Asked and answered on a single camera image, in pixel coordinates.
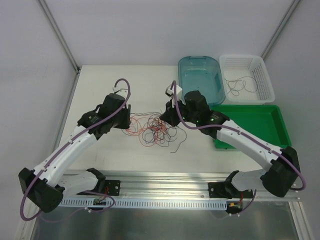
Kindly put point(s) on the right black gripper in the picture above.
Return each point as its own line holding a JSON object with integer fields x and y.
{"x": 169, "y": 115}

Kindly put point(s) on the white slotted cable duct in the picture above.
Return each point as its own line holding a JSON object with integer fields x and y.
{"x": 131, "y": 203}

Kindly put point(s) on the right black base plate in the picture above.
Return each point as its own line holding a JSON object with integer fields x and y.
{"x": 216, "y": 190}

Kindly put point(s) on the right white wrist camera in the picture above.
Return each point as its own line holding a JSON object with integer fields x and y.
{"x": 170, "y": 92}

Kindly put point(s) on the aluminium mounting rail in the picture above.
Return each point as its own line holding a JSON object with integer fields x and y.
{"x": 164, "y": 185}

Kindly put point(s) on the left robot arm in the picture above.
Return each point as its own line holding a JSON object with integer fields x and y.
{"x": 45, "y": 185}

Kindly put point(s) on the green plastic tray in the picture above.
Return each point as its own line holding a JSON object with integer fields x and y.
{"x": 264, "y": 121}

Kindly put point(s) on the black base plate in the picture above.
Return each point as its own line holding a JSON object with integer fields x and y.
{"x": 216, "y": 190}
{"x": 112, "y": 187}

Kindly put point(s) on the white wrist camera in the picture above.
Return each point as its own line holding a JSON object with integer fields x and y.
{"x": 120, "y": 91}
{"x": 170, "y": 92}

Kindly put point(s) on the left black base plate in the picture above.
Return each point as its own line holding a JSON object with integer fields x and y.
{"x": 112, "y": 187}

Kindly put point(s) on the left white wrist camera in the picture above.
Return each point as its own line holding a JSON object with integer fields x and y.
{"x": 120, "y": 91}

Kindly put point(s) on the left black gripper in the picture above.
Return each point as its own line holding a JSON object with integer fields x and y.
{"x": 126, "y": 117}

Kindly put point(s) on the aluminium frame post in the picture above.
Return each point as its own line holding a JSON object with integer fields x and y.
{"x": 294, "y": 4}
{"x": 58, "y": 34}

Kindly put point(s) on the teal transparent plastic tub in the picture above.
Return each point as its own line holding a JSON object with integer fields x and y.
{"x": 203, "y": 74}

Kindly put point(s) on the white perforated plastic basket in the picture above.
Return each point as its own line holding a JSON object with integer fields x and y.
{"x": 245, "y": 80}

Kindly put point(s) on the left aluminium frame post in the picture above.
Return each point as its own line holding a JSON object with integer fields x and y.
{"x": 58, "y": 34}

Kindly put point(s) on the right aluminium frame post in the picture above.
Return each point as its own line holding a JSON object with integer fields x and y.
{"x": 294, "y": 4}

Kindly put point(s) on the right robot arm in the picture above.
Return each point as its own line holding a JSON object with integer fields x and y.
{"x": 279, "y": 166}

